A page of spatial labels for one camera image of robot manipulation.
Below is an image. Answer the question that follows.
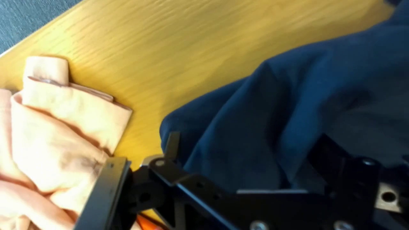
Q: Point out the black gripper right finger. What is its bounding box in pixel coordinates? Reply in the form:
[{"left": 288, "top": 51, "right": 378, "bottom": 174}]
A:
[{"left": 307, "top": 133, "right": 409, "bottom": 230}]

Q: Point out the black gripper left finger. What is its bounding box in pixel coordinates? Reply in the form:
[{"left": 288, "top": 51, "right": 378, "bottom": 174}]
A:
[{"left": 75, "top": 131, "right": 241, "bottom": 230}]

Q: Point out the black shirt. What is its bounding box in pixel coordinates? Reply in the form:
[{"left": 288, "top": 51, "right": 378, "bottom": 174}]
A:
[{"left": 159, "top": 0, "right": 409, "bottom": 202}]

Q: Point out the red orange cloth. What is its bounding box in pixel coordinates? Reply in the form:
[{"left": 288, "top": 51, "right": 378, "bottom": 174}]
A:
[{"left": 135, "top": 212, "right": 166, "bottom": 230}]

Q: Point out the peach cloth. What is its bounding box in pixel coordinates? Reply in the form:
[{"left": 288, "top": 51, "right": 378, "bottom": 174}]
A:
[{"left": 0, "top": 55, "right": 135, "bottom": 230}]

